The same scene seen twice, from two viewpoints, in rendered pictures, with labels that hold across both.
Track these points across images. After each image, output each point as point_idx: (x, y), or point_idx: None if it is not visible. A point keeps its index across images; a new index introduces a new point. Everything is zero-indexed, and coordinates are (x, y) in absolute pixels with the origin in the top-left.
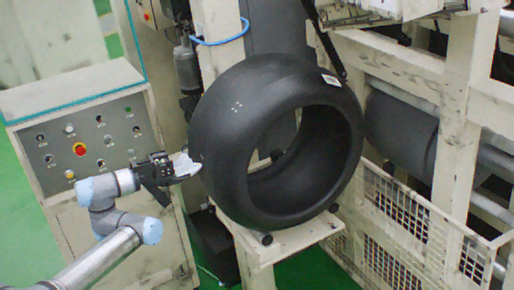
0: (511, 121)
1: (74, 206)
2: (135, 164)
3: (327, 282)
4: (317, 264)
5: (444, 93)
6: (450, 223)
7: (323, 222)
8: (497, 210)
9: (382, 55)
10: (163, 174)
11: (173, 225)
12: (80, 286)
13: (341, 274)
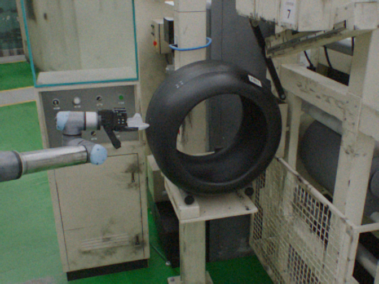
0: None
1: None
2: (100, 110)
3: (252, 282)
4: (249, 268)
5: (346, 109)
6: (329, 209)
7: (241, 204)
8: None
9: (311, 82)
10: (119, 122)
11: (137, 198)
12: (35, 163)
13: (267, 280)
